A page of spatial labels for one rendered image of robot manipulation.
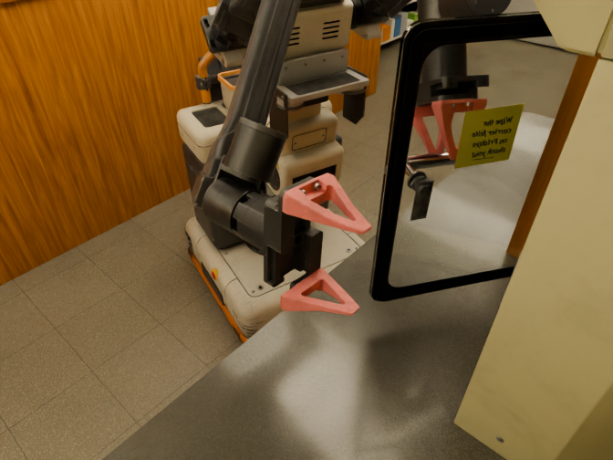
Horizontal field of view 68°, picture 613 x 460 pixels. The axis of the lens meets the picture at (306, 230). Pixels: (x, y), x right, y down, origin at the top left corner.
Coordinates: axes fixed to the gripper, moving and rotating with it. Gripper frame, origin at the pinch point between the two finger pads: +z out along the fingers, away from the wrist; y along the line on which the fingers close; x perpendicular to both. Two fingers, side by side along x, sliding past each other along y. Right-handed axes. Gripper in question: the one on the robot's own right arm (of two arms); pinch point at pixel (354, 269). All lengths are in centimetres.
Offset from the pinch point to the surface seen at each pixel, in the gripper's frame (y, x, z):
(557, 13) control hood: 23.3, 5.7, 9.4
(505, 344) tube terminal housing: -7.6, 9.5, 13.4
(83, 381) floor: -116, 6, -113
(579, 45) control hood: 21.6, 5.9, 11.3
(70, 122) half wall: -46, 51, -185
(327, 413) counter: -26.4, 2.1, -2.3
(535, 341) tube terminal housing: -5.2, 9.2, 15.8
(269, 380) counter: -26.2, 0.6, -11.7
